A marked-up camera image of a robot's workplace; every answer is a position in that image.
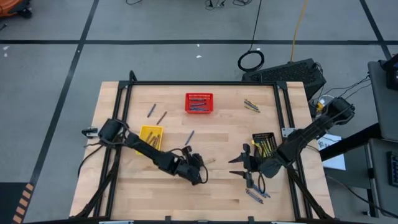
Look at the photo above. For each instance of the yellow plastic basket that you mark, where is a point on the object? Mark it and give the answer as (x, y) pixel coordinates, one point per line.
(143, 130)

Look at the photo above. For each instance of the black orange striped mat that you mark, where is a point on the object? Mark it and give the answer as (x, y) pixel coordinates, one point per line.
(7, 202)

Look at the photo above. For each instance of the black stand beam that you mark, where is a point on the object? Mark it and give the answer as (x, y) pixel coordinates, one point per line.
(373, 132)

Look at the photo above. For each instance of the black plastic basket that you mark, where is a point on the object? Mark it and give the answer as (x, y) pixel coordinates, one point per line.
(262, 136)

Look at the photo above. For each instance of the yellow tape tag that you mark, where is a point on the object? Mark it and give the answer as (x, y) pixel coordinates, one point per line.
(255, 144)

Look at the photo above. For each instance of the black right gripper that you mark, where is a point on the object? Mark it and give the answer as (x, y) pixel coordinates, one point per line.
(252, 163)

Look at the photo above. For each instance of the grey metal cart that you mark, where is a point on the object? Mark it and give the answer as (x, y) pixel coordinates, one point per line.
(382, 105)

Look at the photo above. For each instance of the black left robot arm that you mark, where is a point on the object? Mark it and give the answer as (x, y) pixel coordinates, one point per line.
(143, 146)

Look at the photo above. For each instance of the white paper sheet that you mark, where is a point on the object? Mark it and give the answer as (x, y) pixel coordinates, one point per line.
(337, 163)

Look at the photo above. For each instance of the orange wheeled cart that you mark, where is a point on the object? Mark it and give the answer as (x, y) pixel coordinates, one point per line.
(9, 6)

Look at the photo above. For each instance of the black device box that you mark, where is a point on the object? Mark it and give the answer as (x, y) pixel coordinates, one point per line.
(392, 77)

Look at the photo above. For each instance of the yellow plug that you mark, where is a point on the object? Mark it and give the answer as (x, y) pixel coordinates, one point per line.
(320, 107)

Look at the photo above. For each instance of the black aluminium table frame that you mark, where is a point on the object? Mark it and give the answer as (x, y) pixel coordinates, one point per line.
(202, 83)

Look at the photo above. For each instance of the red plastic basket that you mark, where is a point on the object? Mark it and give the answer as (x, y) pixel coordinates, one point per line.
(202, 95)

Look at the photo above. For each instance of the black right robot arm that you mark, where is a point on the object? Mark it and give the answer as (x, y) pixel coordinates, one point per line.
(311, 132)

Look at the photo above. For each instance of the black computer case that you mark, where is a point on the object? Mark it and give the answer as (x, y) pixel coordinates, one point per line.
(289, 73)

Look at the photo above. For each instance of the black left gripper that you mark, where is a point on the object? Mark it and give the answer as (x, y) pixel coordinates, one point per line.
(186, 168)

